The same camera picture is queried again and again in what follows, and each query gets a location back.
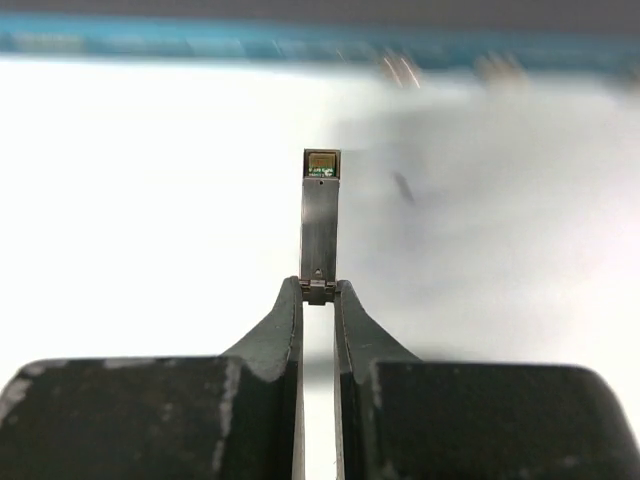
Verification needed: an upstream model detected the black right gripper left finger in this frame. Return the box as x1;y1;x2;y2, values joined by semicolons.
1;277;305;480

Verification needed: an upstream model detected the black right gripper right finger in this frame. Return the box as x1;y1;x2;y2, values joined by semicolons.
334;281;639;479

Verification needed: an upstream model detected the dark network switch box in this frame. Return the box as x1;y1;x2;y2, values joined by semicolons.
1;1;639;75

